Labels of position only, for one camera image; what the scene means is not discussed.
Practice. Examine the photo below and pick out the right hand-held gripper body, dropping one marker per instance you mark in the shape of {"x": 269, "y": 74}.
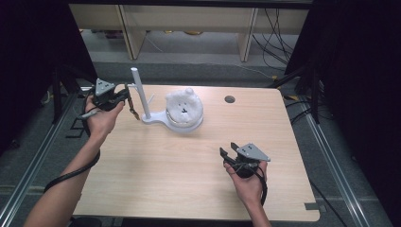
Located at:
{"x": 249, "y": 157}

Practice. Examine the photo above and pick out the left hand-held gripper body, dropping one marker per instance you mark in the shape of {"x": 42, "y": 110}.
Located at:
{"x": 105, "y": 96}

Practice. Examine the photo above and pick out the white hanger stand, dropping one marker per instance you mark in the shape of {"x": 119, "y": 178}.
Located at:
{"x": 138, "y": 88}

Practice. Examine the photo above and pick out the white plush bear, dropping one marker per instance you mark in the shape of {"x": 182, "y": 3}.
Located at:
{"x": 184, "y": 104}

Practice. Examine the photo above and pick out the person's left hand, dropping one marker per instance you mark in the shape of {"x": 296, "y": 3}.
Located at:
{"x": 101, "y": 123}

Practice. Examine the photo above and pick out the person's right hand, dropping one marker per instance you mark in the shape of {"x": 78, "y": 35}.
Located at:
{"x": 249, "y": 189}

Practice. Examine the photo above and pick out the round grey table grommet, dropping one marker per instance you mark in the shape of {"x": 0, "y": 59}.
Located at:
{"x": 230, "y": 99}

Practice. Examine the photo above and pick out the black metal stand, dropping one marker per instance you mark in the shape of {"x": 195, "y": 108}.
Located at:
{"x": 314, "y": 94}
{"x": 57, "y": 94}

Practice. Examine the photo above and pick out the grey tape strip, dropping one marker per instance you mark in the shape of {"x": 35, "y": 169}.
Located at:
{"x": 312, "y": 206}

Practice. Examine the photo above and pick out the yellow object under desk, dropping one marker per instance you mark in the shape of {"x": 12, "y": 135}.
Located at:
{"x": 193, "y": 32}

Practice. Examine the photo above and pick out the light wooden desk frame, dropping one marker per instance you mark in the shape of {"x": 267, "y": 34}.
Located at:
{"x": 132, "y": 41}

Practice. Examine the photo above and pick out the aluminium floor rail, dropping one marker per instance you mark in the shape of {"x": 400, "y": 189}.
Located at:
{"x": 31, "y": 164}
{"x": 334, "y": 170}

